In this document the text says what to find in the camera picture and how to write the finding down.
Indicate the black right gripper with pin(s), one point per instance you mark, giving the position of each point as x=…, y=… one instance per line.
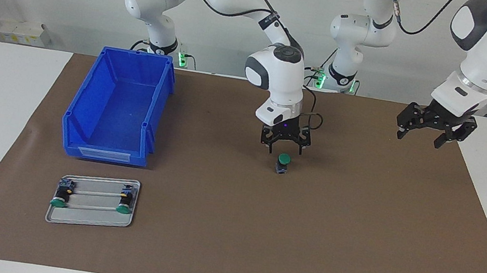
x=287, y=131

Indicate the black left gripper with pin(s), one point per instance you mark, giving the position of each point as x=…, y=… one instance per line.
x=442, y=115

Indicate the green push button switch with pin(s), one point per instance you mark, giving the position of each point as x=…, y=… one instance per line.
x=62, y=195
x=125, y=201
x=284, y=162

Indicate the brown table mat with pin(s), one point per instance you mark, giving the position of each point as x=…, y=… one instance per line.
x=257, y=236

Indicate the blue plastic storage bin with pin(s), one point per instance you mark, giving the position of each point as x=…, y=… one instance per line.
x=120, y=112

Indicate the thin metal rod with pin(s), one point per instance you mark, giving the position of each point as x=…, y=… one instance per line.
x=93, y=207
x=97, y=193

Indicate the grey metal tray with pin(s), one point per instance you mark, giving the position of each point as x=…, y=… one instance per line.
x=88, y=219

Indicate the white labelled box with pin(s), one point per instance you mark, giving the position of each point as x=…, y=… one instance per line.
x=23, y=31

